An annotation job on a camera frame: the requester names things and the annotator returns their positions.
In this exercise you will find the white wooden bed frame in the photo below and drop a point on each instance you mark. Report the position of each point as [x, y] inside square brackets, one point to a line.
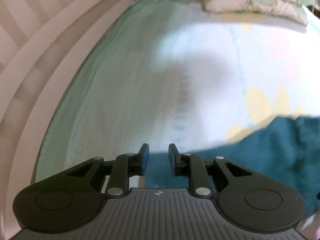
[43, 43]

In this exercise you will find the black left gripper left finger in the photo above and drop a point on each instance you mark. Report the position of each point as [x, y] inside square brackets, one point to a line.
[74, 197]

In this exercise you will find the teal pants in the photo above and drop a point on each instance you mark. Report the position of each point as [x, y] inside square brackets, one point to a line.
[286, 150]

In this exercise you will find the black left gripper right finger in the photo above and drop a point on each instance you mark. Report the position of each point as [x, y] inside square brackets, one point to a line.
[246, 198]

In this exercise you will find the pale patterned bed sheet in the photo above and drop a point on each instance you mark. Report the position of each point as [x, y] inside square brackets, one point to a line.
[169, 72]

